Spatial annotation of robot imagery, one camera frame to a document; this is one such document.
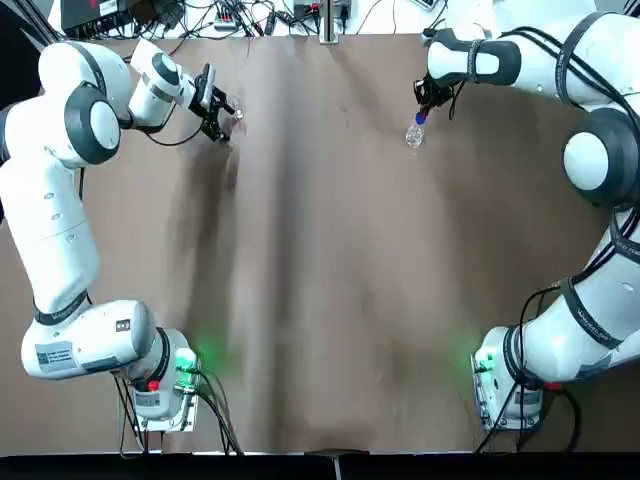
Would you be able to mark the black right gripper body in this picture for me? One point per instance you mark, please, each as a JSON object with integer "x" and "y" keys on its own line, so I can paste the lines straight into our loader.
{"x": 434, "y": 91}

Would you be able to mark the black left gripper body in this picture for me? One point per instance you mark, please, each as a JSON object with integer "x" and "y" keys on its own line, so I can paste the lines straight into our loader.
{"x": 205, "y": 95}

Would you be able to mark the clear glass sample vial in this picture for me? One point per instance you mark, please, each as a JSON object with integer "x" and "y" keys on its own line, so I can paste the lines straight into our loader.
{"x": 239, "y": 112}

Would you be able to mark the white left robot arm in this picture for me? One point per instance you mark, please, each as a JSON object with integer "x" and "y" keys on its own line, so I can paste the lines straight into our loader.
{"x": 55, "y": 225}

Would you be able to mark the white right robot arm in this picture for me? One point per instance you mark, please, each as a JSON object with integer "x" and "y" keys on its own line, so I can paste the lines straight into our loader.
{"x": 590, "y": 155}

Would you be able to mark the clear bottle with blue cap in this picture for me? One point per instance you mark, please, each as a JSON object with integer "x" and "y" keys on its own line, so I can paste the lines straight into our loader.
{"x": 414, "y": 135}

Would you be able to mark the grey hub with red plugs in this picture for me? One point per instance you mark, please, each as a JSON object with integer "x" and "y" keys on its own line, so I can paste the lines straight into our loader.
{"x": 225, "y": 17}

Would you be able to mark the small black adapter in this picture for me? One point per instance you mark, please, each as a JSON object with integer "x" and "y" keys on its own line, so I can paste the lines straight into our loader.
{"x": 170, "y": 15}

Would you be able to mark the black power brick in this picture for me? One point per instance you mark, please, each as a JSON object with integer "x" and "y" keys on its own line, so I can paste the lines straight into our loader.
{"x": 145, "y": 12}

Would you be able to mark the dark electronics box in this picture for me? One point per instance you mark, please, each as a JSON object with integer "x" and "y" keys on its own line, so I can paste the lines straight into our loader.
{"x": 305, "y": 7}

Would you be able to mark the black box with red logo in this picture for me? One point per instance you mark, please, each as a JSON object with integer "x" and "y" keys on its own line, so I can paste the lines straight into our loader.
{"x": 85, "y": 22}

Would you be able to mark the black clamp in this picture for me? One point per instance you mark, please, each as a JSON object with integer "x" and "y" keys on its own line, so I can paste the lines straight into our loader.
{"x": 337, "y": 453}

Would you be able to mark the silver aluminium post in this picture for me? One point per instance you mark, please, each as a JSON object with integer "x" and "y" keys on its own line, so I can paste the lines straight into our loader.
{"x": 330, "y": 20}

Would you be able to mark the silver aluminium frame rail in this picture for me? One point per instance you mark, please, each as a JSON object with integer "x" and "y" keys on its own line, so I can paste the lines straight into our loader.
{"x": 54, "y": 42}

